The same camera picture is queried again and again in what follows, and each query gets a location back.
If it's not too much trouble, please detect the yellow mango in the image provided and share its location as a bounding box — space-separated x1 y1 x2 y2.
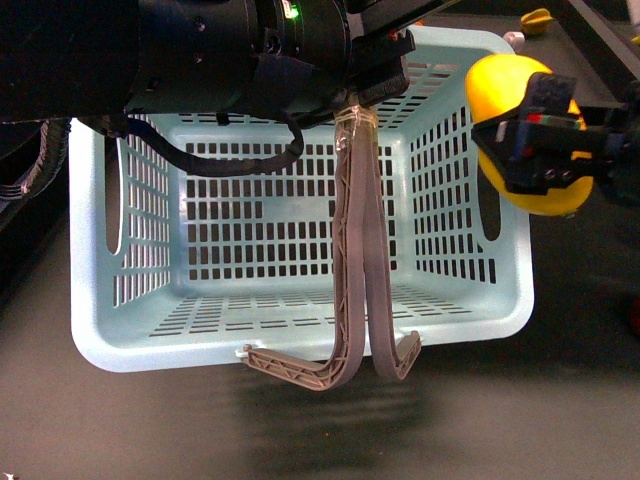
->
465 54 593 216

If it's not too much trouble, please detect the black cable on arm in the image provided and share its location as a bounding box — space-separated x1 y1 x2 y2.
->
29 112 305 201

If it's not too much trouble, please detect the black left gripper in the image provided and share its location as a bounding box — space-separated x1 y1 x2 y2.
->
344 1 443 106

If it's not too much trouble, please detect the light blue plastic basket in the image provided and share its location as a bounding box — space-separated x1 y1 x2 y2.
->
69 27 534 372

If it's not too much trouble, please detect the yellow starfruit far right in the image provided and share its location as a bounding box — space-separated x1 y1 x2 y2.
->
520 8 554 36

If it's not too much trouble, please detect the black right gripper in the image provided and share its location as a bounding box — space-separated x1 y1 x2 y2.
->
472 73 639 205

